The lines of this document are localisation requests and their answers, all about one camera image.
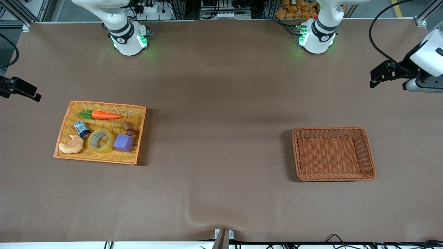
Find yellow clear tape roll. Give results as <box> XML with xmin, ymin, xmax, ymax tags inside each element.
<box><xmin>87</xmin><ymin>129</ymin><xmax>116</xmax><ymax>154</ymax></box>

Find small blue white can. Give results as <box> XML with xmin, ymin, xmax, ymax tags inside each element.
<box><xmin>74</xmin><ymin>121</ymin><xmax>92</xmax><ymax>139</ymax></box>

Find toy croissant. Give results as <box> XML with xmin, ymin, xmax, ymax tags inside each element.
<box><xmin>58</xmin><ymin>135</ymin><xmax>84</xmax><ymax>154</ymax></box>

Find orange toy carrot green leaves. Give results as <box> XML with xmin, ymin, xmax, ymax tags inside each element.
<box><xmin>79</xmin><ymin>110</ymin><xmax>123</xmax><ymax>120</ymax></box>

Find yellow woven tray orange rim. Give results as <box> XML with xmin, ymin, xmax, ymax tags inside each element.
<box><xmin>53</xmin><ymin>100</ymin><xmax>146</xmax><ymax>165</ymax></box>

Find brown wicker basket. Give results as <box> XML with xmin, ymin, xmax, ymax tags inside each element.
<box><xmin>292</xmin><ymin>127</ymin><xmax>376</xmax><ymax>182</ymax></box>

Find purple foam cube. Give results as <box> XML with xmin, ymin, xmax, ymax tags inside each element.
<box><xmin>113</xmin><ymin>134</ymin><xmax>135</xmax><ymax>153</ymax></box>

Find bag of orange bread rolls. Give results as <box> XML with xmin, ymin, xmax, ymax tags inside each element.
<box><xmin>276</xmin><ymin>0</ymin><xmax>347</xmax><ymax>19</ymax></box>

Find white power strip with plugs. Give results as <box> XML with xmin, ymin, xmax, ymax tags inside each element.
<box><xmin>137</xmin><ymin>0</ymin><xmax>174</xmax><ymax>20</ymax></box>

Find brown table cloth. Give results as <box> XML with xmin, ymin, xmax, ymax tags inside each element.
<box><xmin>0</xmin><ymin>19</ymin><xmax>443</xmax><ymax>242</ymax></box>

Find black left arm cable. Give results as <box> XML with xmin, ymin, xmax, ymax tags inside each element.
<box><xmin>368</xmin><ymin>0</ymin><xmax>416</xmax><ymax>72</ymax></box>

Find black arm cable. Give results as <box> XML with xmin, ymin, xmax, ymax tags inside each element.
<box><xmin>0</xmin><ymin>34</ymin><xmax>20</xmax><ymax>68</ymax></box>
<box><xmin>368</xmin><ymin>0</ymin><xmax>416</xmax><ymax>72</ymax></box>

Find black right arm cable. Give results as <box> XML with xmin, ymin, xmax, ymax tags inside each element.
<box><xmin>0</xmin><ymin>34</ymin><xmax>20</xmax><ymax>68</ymax></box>

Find aluminium frame profile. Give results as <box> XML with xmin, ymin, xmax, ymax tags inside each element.
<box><xmin>0</xmin><ymin>0</ymin><xmax>52</xmax><ymax>32</ymax></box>
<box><xmin>414</xmin><ymin>0</ymin><xmax>443</xmax><ymax>27</ymax></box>

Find black cables bundle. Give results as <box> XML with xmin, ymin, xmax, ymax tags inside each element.
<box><xmin>235</xmin><ymin>234</ymin><xmax>443</xmax><ymax>249</ymax></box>

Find metal camera mount clamp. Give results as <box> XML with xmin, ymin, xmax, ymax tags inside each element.
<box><xmin>212</xmin><ymin>228</ymin><xmax>234</xmax><ymax>249</ymax></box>

